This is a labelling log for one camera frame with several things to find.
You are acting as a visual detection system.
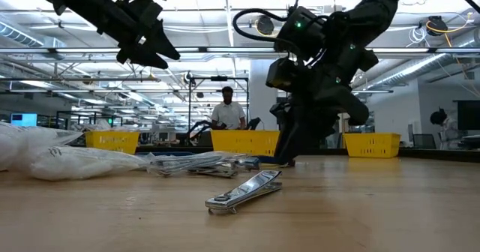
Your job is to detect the yellow plastic basket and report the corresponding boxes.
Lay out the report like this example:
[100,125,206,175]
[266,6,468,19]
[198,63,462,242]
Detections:
[84,130,140,155]
[210,130,281,158]
[343,132,401,158]

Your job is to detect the black wall screen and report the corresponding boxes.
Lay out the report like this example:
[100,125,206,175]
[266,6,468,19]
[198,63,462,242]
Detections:
[456,100,480,131]

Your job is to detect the white square column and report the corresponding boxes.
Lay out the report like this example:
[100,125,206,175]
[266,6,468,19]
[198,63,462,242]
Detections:
[249,58,281,131]

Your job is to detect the person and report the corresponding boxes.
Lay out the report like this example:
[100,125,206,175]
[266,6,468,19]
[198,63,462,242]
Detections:
[210,85,248,131]
[430,108,462,150]

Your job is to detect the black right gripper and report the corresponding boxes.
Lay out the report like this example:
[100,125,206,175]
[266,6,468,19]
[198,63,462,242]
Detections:
[268,55,371,167]

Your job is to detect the bagged white cotton pads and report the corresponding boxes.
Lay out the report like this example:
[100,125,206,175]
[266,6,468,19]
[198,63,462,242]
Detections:
[28,145,151,182]
[14,126,84,159]
[0,122,29,173]

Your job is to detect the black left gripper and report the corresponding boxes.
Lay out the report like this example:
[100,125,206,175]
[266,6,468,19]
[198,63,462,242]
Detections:
[112,0,182,71]

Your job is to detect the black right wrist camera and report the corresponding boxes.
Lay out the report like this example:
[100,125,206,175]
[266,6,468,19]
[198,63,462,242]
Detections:
[265,56,298,92]

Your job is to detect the dark office chair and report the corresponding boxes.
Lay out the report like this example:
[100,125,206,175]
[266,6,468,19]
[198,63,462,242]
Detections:
[412,133,438,150]

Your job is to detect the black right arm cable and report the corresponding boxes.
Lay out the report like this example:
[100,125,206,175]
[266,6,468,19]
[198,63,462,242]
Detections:
[231,0,308,45]

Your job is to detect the black metal frame station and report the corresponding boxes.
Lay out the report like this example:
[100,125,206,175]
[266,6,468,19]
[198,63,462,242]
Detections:
[187,76,251,133]

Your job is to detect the computer monitor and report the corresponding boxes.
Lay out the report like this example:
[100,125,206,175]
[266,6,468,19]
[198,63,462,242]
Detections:
[10,112,38,128]

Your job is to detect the silver ventilation duct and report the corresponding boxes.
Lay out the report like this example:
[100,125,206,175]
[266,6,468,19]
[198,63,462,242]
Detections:
[352,28,480,90]

